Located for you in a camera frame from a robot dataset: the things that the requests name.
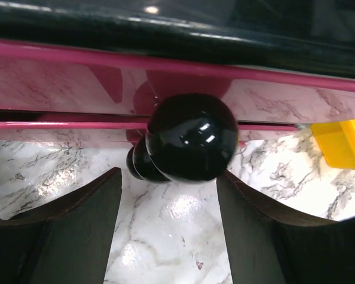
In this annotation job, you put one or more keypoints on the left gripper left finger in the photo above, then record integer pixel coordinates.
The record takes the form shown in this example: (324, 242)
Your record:
(67, 240)

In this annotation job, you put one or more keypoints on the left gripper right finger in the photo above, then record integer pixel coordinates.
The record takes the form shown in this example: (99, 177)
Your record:
(269, 242)

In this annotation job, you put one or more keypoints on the yellow plastic tray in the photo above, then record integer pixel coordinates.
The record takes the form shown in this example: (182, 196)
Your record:
(336, 141)

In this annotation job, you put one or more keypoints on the black case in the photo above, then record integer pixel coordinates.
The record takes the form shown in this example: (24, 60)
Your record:
(184, 81)

